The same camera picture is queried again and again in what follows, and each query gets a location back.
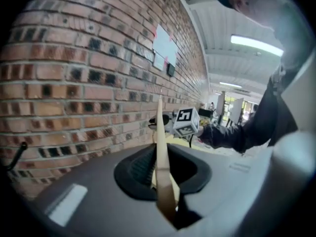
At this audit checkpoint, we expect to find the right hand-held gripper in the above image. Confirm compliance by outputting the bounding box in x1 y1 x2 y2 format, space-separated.
148 107 200 140

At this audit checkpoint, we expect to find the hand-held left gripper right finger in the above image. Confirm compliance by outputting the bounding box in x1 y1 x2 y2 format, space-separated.
167 143 213 195

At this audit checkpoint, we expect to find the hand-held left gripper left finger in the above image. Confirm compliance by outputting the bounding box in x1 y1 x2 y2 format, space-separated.
114 143 159 202

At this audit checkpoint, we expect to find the person's right forearm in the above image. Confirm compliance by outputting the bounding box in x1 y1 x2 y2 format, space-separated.
197 118 250 154

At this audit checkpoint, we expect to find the black appliance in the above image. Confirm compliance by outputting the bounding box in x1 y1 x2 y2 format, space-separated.
198 108 213 118

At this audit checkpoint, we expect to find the small white paper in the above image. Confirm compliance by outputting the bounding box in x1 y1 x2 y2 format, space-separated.
153 53 166 72

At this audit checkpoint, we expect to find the white board on stand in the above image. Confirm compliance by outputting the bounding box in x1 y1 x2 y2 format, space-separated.
231 98 244 123
215 91 226 117

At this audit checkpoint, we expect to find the white paper with red tape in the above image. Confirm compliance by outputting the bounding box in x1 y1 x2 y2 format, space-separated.
152 23 179 68

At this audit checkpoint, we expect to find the long ceiling light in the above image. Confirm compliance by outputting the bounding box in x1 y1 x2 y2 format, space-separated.
219 81 243 89
231 34 284 57

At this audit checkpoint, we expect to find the person's dark shirt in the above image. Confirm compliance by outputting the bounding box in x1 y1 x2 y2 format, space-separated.
237 65 300 154

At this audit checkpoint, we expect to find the person's head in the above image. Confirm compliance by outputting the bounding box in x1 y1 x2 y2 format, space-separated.
213 0 278 32

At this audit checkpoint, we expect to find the black wall box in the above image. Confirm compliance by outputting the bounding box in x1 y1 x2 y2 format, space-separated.
166 63 176 78

